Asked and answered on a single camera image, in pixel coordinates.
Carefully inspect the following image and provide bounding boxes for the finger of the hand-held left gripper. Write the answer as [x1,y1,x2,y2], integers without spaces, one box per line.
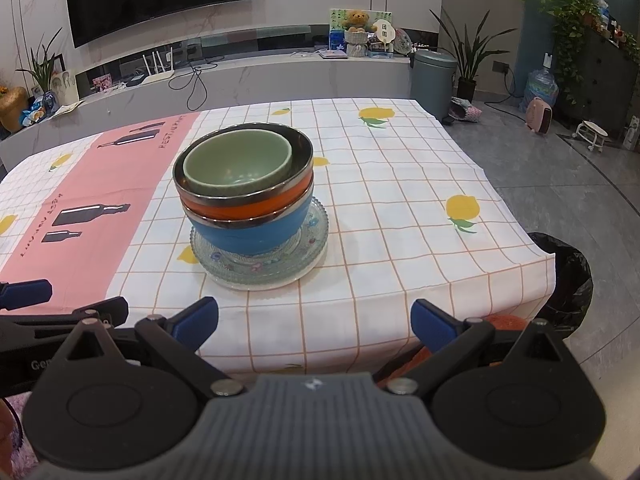
[0,280,53,310]
[0,296,130,343]

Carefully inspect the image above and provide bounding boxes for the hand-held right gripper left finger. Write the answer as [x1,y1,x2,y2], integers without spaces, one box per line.
[55,296,247,397]

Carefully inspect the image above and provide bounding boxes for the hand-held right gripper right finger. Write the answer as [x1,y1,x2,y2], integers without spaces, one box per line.
[382,299,576,395]

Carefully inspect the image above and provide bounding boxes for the white painted plate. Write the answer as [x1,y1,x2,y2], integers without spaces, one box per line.
[202,255,326,292]

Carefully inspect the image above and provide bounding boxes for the blue steel bowl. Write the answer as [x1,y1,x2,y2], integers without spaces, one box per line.
[185,185,316,256]

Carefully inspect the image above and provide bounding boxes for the orange steel bowl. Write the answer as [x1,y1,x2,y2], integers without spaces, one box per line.
[172,122,315,222]

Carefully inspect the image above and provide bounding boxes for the green ceramic bowl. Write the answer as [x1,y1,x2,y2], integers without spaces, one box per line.
[182,130,293,197]

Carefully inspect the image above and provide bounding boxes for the pink fuzzy cloth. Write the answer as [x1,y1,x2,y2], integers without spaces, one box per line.
[0,392,36,480]

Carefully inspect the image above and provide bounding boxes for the checked lemon tablecloth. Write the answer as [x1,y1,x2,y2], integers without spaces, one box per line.
[0,97,557,376]

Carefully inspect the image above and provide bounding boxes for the pink printed table runner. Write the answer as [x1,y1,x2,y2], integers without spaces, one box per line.
[0,112,201,316]

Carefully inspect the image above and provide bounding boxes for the black trash bag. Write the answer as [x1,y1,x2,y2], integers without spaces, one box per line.
[527,232,593,341]

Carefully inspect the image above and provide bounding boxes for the blue snack packets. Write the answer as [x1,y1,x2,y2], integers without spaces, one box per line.
[20,100,53,128]

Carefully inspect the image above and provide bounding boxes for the golden gourd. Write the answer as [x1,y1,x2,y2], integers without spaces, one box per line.
[0,86,28,133]

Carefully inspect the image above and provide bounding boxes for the loose papers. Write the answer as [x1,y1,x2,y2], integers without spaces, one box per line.
[50,100,86,120]

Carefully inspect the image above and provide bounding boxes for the white printed vase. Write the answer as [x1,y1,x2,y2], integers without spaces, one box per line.
[52,71,78,106]

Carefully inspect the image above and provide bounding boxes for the thin-leaved potted plant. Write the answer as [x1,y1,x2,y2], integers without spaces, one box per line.
[15,27,63,93]

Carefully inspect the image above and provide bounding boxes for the pink heater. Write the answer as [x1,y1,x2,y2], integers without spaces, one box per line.
[524,97,555,135]

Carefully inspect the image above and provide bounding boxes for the grey trash can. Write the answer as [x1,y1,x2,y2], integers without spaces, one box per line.
[410,50,458,121]

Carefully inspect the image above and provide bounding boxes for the white router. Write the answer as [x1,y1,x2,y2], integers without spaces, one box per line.
[142,47,176,83]

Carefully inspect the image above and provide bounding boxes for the white wheeled stool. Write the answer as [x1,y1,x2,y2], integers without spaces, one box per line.
[575,120,611,153]

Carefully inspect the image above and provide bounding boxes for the marble television console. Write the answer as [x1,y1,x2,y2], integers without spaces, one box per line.
[0,52,416,171]

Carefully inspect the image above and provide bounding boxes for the blue water jug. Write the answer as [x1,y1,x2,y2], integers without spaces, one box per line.
[522,52,560,111]

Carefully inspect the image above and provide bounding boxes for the tall-leaved potted plant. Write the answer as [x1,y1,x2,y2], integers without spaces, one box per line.
[430,7,518,106]

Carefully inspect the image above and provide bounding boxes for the white knit basket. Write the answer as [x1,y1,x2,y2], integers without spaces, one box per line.
[345,27,371,58]

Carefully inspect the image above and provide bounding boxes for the dark grey cabinet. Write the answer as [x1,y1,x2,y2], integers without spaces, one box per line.
[555,25,636,126]

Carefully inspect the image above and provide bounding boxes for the brown teddy bear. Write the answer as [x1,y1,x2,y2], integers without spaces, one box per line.
[345,9,378,33]

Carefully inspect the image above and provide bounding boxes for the green painted picture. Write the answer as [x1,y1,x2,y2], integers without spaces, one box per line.
[329,8,393,43]

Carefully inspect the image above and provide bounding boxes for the trailing green plant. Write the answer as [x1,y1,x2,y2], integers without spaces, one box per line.
[537,0,601,106]

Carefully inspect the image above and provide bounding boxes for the black floor cable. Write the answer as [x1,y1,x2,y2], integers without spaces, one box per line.
[484,65,526,113]

